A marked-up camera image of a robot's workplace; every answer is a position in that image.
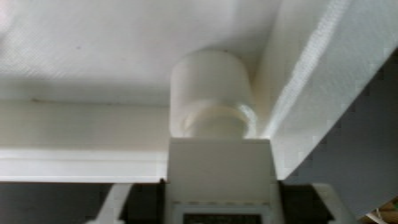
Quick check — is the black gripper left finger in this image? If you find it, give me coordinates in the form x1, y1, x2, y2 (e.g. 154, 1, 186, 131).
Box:
85, 179, 167, 224

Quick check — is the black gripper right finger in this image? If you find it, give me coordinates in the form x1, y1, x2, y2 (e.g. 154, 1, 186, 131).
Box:
279, 182, 355, 224

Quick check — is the white square tabletop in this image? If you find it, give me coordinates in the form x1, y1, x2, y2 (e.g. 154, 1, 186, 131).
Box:
0, 0, 398, 182

